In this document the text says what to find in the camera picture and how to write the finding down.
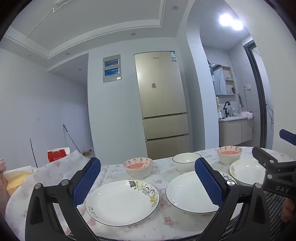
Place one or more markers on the pale green bottle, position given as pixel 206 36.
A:
pixel 233 111

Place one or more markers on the small cardboard box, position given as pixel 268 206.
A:
pixel 87 153

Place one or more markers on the bright ceiling light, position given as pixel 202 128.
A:
pixel 230 21

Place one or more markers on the pink fridge sticker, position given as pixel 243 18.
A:
pixel 153 85

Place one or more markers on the bathroom mirror cabinet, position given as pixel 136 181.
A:
pixel 218 80

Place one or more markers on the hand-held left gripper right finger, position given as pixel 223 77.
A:
pixel 208 185

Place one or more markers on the pink cloth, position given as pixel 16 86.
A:
pixel 2 169

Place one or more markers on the white plush doll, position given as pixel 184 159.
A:
pixel 218 107

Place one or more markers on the grey striped clothing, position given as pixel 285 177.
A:
pixel 275 208

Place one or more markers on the blue white fridge label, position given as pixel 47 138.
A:
pixel 173 56

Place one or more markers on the grey wall electrical panel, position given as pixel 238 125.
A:
pixel 111 68

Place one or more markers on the red and white box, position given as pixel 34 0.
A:
pixel 55 155

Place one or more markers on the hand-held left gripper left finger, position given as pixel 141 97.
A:
pixel 86 183

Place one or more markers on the person's right hand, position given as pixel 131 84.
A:
pixel 289 209

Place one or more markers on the beige refrigerator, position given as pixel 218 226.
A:
pixel 159 104

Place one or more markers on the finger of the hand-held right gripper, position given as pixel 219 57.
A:
pixel 288 137
pixel 263 157

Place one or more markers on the white bowl with black rim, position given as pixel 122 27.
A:
pixel 185 162

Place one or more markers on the pink strawberry bowl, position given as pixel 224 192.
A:
pixel 138 172
pixel 229 158

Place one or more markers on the black door frame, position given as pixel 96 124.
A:
pixel 255 92

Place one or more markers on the plain white plate black rim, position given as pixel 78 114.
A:
pixel 185 192

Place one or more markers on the beige bathroom vanity cabinet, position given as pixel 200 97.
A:
pixel 231 132

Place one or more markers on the pink printed tablecloth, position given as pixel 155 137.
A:
pixel 111 171

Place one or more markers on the long metal pole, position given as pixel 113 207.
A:
pixel 70 136

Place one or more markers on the yellow cushion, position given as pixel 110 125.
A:
pixel 16 183

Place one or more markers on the pink towel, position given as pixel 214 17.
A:
pixel 246 115

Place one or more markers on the thin metal pole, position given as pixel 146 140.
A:
pixel 33 150

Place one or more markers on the beige wall shelf niche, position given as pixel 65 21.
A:
pixel 230 80

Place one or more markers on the black faucet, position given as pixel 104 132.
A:
pixel 226 110

